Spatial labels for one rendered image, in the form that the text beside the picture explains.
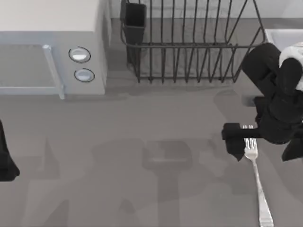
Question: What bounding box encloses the silver fork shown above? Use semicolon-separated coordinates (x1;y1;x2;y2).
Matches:
242;124;275;227

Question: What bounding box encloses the white sink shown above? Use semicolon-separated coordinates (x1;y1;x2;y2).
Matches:
264;28;303;49

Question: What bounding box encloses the black cutlery holder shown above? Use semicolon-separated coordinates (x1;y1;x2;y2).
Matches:
120;0;148;65

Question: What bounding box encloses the round silver microwave knob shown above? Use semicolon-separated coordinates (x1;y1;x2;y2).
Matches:
68;46;92;64
73;68;96;83

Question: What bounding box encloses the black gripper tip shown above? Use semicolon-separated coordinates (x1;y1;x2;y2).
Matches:
0;120;21;183

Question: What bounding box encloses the glass microwave door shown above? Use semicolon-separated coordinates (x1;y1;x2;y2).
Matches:
0;33;64;96

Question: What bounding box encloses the pale microwave oven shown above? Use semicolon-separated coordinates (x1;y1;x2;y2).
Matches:
0;0;112;100

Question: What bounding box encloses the black wire dish rack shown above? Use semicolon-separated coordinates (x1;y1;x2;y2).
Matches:
120;0;265;84

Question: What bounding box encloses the clear microwave door handle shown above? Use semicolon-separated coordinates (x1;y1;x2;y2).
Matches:
42;44;65;100

